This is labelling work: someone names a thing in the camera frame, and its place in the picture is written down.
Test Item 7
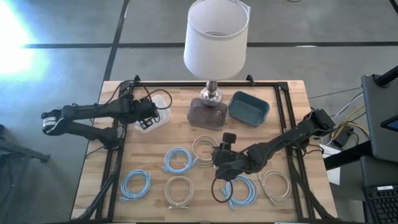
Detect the black aluminium rig frame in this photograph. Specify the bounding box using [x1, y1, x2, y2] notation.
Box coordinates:
[73, 74, 336, 223]

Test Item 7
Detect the black power adapter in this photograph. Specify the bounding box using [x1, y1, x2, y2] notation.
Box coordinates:
[331, 126, 355, 149]

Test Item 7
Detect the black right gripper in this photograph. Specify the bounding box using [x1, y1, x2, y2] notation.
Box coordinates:
[211, 147, 250, 182]

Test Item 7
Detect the yellow cable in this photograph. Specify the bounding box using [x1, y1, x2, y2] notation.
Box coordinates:
[331, 104, 371, 139]

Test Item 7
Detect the black desk bar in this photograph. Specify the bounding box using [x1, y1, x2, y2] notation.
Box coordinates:
[323, 140, 373, 171]

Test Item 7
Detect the table lamp white shade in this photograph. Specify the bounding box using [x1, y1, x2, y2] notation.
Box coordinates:
[182, 0, 251, 108]

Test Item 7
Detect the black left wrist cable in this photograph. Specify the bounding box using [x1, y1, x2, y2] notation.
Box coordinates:
[144, 88, 174, 124]

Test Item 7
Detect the blue HDMI cable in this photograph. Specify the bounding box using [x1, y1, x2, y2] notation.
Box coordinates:
[220, 174, 259, 212]
[160, 146, 200, 175]
[119, 169, 152, 202]

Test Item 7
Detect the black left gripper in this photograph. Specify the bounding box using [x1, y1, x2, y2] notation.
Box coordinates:
[132, 98, 159, 131]

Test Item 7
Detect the beige HDMI cable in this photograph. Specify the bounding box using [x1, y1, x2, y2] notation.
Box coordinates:
[191, 134, 220, 168]
[164, 175, 195, 210]

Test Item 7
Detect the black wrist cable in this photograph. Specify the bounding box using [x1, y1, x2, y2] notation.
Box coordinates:
[210, 169, 234, 203]
[144, 88, 174, 124]

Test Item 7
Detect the teal plastic bin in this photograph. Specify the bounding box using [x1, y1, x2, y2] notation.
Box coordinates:
[228, 90, 271, 127]

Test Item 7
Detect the white plastic bin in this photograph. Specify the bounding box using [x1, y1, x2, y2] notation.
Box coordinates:
[133, 94, 172, 134]

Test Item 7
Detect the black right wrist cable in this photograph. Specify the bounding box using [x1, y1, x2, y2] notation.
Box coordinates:
[210, 169, 234, 203]

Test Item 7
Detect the laptop with black keyboard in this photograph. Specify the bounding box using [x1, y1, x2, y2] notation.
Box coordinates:
[359, 155, 398, 224]

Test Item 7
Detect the white paper sheet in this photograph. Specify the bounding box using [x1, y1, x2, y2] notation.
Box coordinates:
[320, 144, 341, 186]

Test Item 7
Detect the clear smoky plastic bin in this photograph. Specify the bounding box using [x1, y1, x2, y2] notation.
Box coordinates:
[186, 97, 229, 131]

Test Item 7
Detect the black metal stand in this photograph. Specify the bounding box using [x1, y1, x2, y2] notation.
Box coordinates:
[0, 124, 51, 224]

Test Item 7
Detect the small black screen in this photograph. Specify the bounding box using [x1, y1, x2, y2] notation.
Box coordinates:
[379, 114, 398, 133]

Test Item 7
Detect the black pole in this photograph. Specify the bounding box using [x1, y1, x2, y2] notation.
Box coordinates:
[374, 65, 398, 88]

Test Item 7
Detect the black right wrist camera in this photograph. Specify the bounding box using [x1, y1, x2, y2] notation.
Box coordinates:
[221, 132, 238, 151]

